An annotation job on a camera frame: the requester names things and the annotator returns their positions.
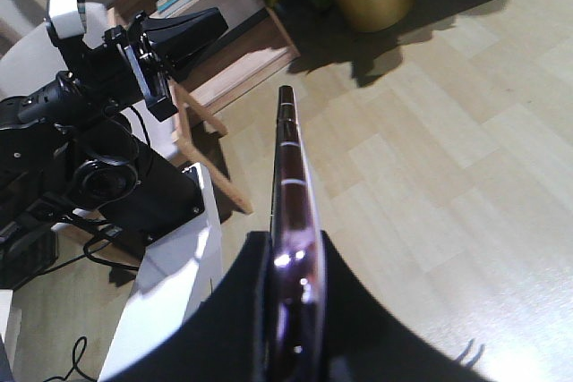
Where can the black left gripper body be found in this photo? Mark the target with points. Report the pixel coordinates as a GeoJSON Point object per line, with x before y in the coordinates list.
{"type": "Point", "coordinates": [144, 68]}

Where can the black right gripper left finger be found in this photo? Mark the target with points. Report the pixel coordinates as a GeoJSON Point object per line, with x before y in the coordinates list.
{"type": "Point", "coordinates": [223, 340]}

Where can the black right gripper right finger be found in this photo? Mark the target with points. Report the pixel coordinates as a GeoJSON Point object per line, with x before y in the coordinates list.
{"type": "Point", "coordinates": [365, 342]}

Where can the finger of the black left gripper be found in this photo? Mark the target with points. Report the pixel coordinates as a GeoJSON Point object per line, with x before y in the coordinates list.
{"type": "Point", "coordinates": [180, 41]}

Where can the black smartphone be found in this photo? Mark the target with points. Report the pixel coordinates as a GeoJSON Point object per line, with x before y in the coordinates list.
{"type": "Point", "coordinates": [298, 267]}

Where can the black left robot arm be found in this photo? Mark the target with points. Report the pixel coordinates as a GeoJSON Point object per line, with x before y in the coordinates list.
{"type": "Point", "coordinates": [69, 154]}

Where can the wooden easel leg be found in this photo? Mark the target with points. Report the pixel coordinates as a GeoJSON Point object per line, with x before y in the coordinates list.
{"type": "Point", "coordinates": [196, 136]}

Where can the wooden bookshelf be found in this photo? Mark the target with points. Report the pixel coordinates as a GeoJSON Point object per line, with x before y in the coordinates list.
{"type": "Point", "coordinates": [219, 48]}

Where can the yellow plant pot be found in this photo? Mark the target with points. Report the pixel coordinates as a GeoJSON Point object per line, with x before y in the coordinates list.
{"type": "Point", "coordinates": [368, 16]}

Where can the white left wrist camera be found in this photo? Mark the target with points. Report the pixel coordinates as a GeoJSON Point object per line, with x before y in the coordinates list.
{"type": "Point", "coordinates": [68, 17]}

